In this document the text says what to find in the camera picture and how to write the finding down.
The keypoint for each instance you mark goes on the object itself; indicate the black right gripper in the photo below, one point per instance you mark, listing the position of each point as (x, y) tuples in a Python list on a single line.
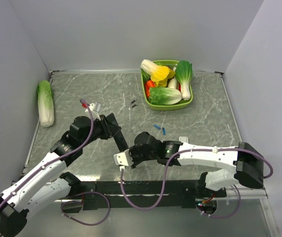
[(132, 150)]

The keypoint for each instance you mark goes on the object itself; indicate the green plastic basket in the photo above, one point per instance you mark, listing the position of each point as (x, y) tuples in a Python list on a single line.
[(167, 84)]

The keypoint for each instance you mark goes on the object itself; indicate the green bok choy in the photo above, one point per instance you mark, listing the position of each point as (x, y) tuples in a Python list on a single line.
[(184, 74)]

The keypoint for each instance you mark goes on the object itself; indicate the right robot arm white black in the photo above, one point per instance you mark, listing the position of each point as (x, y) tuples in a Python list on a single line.
[(240, 164)]

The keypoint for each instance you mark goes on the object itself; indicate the aluminium frame rail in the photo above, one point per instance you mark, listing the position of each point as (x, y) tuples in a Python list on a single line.
[(249, 193)]

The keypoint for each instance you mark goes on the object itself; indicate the green lettuce head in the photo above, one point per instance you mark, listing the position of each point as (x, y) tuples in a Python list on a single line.
[(164, 96)]

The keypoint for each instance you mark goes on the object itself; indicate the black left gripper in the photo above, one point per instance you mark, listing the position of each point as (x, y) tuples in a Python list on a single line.
[(109, 129)]

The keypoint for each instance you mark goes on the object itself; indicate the white radish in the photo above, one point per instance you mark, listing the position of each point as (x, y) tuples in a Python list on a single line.
[(173, 83)]

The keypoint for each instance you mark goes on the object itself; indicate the red pepper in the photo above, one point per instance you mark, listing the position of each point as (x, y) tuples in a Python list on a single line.
[(149, 84)]

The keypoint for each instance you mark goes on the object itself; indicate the black remote control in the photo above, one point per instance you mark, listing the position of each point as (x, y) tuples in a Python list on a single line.
[(120, 141)]

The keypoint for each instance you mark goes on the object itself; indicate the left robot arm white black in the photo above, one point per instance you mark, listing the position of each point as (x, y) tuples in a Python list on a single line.
[(47, 181)]

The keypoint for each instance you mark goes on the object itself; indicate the white remote control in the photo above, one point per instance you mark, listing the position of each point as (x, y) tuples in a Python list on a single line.
[(184, 139)]

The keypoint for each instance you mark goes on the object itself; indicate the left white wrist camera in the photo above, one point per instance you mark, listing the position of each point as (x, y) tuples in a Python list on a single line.
[(94, 108)]

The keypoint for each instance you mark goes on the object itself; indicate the black base bar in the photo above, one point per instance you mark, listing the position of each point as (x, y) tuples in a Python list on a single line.
[(182, 193)]

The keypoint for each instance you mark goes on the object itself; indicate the yellow leaf cabbage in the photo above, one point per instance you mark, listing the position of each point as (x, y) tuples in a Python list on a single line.
[(159, 74)]

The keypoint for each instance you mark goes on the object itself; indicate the napa cabbage on table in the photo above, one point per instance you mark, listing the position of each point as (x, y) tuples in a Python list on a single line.
[(45, 104)]

